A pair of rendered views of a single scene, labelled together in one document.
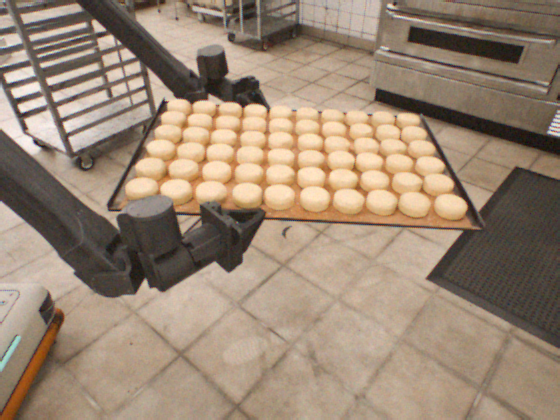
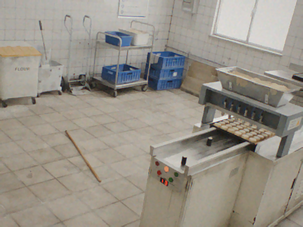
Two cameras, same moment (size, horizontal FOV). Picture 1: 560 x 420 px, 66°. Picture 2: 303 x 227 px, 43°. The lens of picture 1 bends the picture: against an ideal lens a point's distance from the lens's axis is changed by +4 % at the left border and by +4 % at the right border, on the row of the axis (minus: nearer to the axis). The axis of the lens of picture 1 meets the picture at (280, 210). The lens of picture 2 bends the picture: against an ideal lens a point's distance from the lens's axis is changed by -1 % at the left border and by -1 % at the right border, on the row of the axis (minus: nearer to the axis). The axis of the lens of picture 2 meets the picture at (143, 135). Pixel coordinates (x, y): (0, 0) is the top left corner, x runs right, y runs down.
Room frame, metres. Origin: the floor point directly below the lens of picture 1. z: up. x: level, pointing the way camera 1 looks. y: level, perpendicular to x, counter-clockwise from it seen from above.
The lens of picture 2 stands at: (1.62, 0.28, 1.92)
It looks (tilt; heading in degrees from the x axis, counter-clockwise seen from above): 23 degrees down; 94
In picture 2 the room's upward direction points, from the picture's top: 9 degrees clockwise
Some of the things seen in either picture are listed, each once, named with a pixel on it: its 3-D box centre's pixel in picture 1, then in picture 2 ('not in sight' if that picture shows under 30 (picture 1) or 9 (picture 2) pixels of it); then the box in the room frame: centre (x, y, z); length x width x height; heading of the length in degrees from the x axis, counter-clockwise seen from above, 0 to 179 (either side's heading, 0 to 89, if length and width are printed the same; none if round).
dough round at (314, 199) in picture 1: (314, 199); not in sight; (0.56, -0.06, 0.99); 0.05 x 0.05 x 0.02
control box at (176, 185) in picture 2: not in sight; (167, 174); (1.67, 2.41, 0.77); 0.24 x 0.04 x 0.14; 142
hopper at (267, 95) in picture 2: not in sight; (255, 87); (2.20, 3.10, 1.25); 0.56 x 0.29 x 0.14; 142
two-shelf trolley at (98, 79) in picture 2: not in sight; (123, 57); (0.69, 6.48, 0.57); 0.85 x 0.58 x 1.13; 56
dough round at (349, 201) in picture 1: (348, 201); not in sight; (0.56, -0.11, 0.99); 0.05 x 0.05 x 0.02
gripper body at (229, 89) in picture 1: (237, 95); not in sight; (0.98, 0.11, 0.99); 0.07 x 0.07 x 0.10; 45
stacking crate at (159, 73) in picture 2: not in sight; (164, 70); (1.35, 7.15, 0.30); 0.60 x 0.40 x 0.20; 49
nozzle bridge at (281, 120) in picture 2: not in sight; (247, 117); (2.20, 3.10, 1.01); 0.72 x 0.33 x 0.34; 142
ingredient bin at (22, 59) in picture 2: not in sight; (12, 73); (-0.60, 5.14, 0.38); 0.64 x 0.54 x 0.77; 137
